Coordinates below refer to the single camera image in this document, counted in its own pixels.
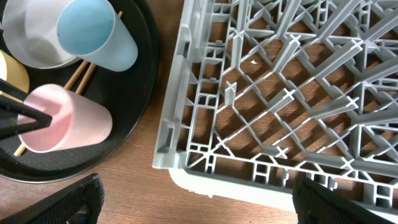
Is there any wooden chopstick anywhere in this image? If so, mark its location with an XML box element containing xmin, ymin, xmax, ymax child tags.
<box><xmin>14</xmin><ymin>11</ymin><xmax>123</xmax><ymax>157</ymax></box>
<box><xmin>63</xmin><ymin>60</ymin><xmax>88</xmax><ymax>90</ymax></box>

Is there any yellow bowl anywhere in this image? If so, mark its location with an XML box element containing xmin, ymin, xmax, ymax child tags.
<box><xmin>1</xmin><ymin>50</ymin><xmax>29</xmax><ymax>93</ymax></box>

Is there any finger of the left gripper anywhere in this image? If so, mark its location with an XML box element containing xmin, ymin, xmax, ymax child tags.
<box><xmin>1</xmin><ymin>80</ymin><xmax>53</xmax><ymax>139</ymax></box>

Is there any pink plastic cup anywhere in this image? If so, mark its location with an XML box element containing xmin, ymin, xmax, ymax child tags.
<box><xmin>18</xmin><ymin>84</ymin><xmax>113</xmax><ymax>153</ymax></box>

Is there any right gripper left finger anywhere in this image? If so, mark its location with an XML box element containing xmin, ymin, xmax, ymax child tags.
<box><xmin>1</xmin><ymin>173</ymin><xmax>104</xmax><ymax>224</ymax></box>

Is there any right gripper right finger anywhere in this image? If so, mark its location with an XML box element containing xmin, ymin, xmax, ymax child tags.
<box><xmin>292</xmin><ymin>175</ymin><xmax>391</xmax><ymax>224</ymax></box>

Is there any grey round plate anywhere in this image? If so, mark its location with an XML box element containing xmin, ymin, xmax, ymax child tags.
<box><xmin>2</xmin><ymin>0</ymin><xmax>79</xmax><ymax>69</ymax></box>

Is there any blue plastic cup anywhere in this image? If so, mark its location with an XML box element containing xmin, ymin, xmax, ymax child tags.
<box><xmin>57</xmin><ymin>0</ymin><xmax>139</xmax><ymax>72</ymax></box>

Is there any round black serving tray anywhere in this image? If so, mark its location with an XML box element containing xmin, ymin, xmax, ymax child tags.
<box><xmin>1</xmin><ymin>0</ymin><xmax>159</xmax><ymax>184</ymax></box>

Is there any grey dishwasher rack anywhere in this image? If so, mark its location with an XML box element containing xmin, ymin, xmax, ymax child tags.
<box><xmin>152</xmin><ymin>1</ymin><xmax>397</xmax><ymax>222</ymax></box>

